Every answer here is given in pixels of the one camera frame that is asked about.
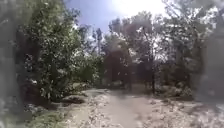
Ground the pale stony dirt path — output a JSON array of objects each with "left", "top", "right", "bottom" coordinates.
[{"left": 59, "top": 88, "right": 224, "bottom": 128}]

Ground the wood of green trees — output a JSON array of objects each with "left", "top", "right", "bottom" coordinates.
[{"left": 0, "top": 0, "right": 224, "bottom": 108}]

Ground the dry grass verge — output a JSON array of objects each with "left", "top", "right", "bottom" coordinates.
[{"left": 19, "top": 99, "right": 88, "bottom": 128}]

